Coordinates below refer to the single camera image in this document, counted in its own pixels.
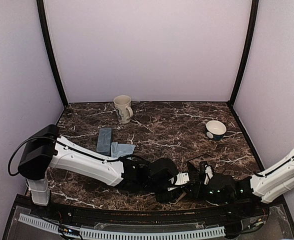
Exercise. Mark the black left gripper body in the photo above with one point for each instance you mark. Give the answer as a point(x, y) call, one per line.
point(162, 199)

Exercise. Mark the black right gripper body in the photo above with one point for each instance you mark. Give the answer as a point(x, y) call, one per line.
point(197, 189)

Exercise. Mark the cream ceramic mug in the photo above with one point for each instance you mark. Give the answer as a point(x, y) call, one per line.
point(122, 105)

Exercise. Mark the white and green bowl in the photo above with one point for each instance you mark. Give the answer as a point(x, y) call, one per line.
point(215, 130)

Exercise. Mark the right black frame post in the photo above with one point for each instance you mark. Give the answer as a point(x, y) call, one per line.
point(245, 52)

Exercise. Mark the white slotted cable duct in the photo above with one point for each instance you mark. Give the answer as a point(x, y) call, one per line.
point(86, 233)

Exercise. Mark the black frame sunglasses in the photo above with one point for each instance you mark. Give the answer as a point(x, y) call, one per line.
point(198, 164)

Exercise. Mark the left black frame post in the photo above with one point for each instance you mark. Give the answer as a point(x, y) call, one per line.
point(50, 51)

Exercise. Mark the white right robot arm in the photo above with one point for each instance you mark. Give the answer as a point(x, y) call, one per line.
point(218, 188)

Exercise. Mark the black frame post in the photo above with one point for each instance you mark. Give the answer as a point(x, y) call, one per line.
point(245, 52)
point(50, 51)

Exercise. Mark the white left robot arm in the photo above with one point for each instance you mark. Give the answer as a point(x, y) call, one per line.
point(48, 149)

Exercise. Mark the black hard glasses case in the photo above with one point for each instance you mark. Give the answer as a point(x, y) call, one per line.
point(177, 194)

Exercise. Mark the blue textured glasses case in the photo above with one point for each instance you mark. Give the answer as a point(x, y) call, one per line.
point(104, 141)

